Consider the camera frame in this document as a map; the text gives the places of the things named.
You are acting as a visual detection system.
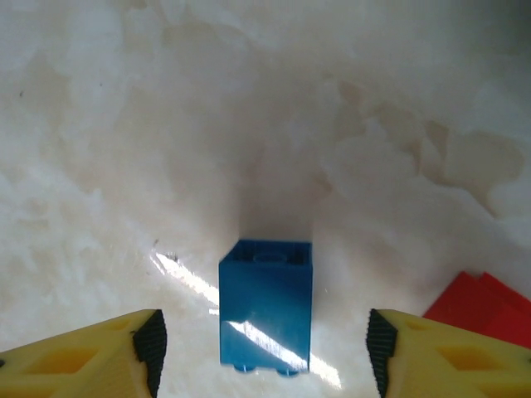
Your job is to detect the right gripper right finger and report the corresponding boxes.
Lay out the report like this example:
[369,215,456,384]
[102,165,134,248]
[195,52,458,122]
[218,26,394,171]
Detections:
[366,308,531,398]

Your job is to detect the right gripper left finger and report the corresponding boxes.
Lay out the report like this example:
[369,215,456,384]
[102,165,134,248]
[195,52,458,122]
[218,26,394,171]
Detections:
[0,308,168,398]

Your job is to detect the red long lego brick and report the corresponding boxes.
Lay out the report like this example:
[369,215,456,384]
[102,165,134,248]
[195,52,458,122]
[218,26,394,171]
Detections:
[421,270,531,353]

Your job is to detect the blue square lego brick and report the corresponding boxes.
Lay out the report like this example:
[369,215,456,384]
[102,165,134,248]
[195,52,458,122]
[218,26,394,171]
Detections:
[218,238,314,377]

